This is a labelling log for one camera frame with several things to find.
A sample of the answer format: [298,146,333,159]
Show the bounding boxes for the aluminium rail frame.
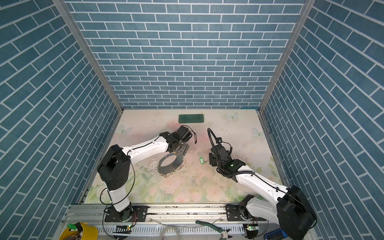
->
[53,203,282,240]

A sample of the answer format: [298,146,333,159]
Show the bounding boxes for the yellow tape roll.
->
[59,222,99,240]

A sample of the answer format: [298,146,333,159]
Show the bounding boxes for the clear plastic tube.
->
[158,226,181,240]

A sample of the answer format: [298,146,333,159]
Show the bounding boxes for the blue black device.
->
[264,229,288,240]

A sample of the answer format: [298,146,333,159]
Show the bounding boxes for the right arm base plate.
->
[225,204,267,222]

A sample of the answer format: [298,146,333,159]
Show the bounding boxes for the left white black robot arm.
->
[97,125,198,222]

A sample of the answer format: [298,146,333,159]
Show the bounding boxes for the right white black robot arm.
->
[209,144,317,240]

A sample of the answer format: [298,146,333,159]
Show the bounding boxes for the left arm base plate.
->
[104,206,148,223]

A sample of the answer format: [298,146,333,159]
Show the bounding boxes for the dark green sponge block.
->
[178,114,205,124]

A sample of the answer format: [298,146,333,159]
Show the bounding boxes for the green handled pliers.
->
[195,220,232,240]

